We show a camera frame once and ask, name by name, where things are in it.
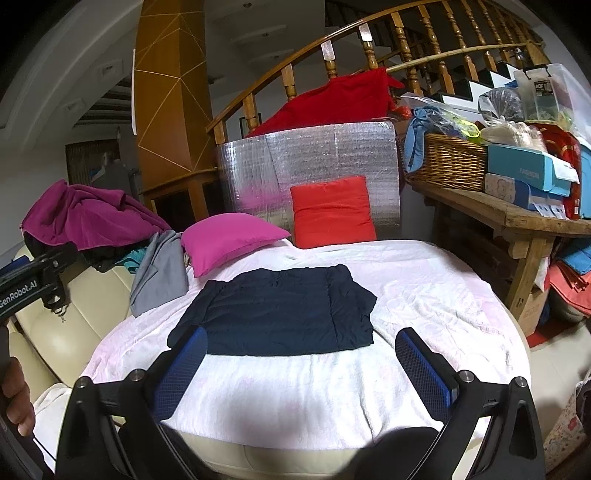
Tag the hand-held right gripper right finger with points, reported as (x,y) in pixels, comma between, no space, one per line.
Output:
(422,369)

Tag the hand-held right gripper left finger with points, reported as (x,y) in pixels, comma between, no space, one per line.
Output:
(182,369)

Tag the navy puffer jacket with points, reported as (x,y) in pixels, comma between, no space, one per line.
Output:
(277,314)

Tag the person's left hand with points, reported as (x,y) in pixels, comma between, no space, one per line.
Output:
(16,397)

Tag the cream leather sofa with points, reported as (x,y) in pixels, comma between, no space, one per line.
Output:
(60,332)

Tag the black garment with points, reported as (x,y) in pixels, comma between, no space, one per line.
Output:
(104,261)

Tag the magenta fleece garment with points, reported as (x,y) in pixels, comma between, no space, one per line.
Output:
(78,217)

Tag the grey garment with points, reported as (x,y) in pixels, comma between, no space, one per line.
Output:
(159,277)

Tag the teal garment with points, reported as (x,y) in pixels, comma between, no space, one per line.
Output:
(134,259)

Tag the white blanket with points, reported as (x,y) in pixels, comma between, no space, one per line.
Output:
(300,397)

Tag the cardboard box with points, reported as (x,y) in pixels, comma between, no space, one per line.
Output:
(533,309)

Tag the white cloth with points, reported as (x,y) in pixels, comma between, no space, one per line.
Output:
(51,420)

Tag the magenta pillow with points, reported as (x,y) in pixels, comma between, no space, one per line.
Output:
(226,242)

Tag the dark lattice door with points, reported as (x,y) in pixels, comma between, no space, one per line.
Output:
(85,164)

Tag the patterned gift bag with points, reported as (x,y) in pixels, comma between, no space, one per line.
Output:
(565,434)

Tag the coral pink bag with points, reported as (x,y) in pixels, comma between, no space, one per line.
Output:
(570,286)

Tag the red pillow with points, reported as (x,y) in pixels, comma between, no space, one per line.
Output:
(332,212)

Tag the wooden table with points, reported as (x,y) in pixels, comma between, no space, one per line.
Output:
(521,214)

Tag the blue bag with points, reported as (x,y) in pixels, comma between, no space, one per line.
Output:
(577,254)

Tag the white patterned box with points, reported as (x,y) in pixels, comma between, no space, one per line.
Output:
(501,187)

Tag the blue and white box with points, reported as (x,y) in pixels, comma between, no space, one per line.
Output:
(540,198)

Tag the wicker basket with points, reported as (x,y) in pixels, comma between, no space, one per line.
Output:
(452,161)

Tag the blue shoe box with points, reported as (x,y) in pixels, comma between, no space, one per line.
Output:
(521,168)

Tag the light blue cloth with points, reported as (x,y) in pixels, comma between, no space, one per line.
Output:
(415,138)

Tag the silver foil insulation board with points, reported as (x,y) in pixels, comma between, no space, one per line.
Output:
(323,147)

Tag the orange wooden pillar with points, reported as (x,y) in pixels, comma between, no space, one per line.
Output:
(171,92)

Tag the yellow green plastic bag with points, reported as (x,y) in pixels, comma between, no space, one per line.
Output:
(466,127)

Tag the plastic bag with cream contents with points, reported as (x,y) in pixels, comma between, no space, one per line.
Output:
(512,134)

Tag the red patterned cloth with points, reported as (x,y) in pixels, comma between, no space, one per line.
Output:
(561,143)

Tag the plastic bag with dark contents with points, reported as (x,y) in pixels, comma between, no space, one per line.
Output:
(503,104)

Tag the red blanket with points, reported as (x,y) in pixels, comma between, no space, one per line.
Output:
(337,101)

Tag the black and white staircase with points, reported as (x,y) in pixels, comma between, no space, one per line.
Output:
(461,90)

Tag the wooden stair railing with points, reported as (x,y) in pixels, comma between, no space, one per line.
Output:
(288,83)

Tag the clear plastic storage box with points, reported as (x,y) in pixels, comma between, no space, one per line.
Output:
(558,92)

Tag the bamboo pole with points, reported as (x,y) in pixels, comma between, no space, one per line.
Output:
(461,51)

